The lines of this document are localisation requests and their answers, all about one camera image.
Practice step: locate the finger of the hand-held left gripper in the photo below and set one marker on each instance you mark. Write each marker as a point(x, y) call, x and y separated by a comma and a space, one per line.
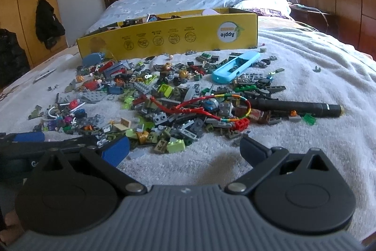
point(29, 137)
point(70, 142)

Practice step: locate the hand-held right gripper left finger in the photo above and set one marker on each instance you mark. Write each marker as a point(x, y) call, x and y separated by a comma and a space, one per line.
point(116, 149)

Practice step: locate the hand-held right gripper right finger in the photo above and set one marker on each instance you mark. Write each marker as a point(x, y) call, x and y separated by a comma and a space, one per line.
point(251, 148)

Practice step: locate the pile of toy bricks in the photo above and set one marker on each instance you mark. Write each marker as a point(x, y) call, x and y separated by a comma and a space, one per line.
point(164, 92)

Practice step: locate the yellow cardboard box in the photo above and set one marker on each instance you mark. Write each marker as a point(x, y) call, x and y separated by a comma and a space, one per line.
point(176, 39)

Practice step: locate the black flashlight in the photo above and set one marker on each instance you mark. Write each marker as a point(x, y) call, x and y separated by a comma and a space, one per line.
point(293, 107)

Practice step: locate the small grey flat tool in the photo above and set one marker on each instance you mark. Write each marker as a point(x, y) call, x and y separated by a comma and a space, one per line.
point(44, 75)

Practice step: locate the light blue silicone case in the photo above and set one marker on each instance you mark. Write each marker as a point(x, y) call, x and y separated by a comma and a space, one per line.
point(232, 68)

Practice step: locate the black bag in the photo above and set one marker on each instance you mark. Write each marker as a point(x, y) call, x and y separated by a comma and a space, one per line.
point(11, 57)

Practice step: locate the white fleece blanket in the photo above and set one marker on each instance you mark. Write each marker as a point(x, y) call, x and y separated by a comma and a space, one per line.
point(323, 77)

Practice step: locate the black hanging jacket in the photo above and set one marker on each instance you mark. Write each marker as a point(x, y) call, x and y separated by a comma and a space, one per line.
point(48, 21)

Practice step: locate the purple patterned pillow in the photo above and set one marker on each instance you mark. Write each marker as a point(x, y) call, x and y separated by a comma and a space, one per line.
point(273, 12)

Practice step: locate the dark wooden nightstand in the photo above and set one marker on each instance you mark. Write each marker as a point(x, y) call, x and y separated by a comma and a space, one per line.
point(305, 17)

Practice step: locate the brown wooden cabinet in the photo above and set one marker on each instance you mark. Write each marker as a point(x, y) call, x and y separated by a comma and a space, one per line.
point(346, 10)

